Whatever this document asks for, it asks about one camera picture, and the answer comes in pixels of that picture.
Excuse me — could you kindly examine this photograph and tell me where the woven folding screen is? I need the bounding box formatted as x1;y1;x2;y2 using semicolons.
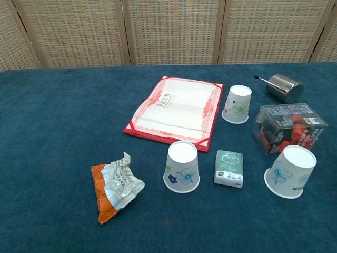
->
0;0;337;71

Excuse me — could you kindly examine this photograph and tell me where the paper cup green flower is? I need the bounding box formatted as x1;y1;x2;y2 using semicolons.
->
221;84;253;124

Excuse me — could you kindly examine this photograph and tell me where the shiny steel cup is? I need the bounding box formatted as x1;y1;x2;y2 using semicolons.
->
265;74;304;104

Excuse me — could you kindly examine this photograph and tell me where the green white tissue pack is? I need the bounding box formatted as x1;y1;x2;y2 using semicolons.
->
213;149;244;189

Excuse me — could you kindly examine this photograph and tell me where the paper cup dark blue flower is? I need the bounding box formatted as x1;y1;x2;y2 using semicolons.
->
163;141;200;194

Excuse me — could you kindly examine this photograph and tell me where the blue carpet table cover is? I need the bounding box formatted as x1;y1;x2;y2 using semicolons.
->
0;62;337;253

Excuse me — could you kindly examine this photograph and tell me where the black tipped metal stick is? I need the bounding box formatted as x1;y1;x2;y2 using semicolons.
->
253;75;288;93

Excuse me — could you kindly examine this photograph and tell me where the red certificate folder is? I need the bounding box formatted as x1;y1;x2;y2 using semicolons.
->
122;76;224;153

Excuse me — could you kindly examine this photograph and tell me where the crumpled orange silver wrapper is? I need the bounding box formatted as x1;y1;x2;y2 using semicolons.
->
91;152;146;225

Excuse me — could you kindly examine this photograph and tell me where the certificate paper red border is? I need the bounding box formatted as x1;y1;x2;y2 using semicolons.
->
131;79;222;140

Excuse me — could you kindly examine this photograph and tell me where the clear box of capsules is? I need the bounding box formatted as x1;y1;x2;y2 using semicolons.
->
252;103;329;156

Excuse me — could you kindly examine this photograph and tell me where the paper cup light blue flower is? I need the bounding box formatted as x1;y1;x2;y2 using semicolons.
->
264;144;317;199

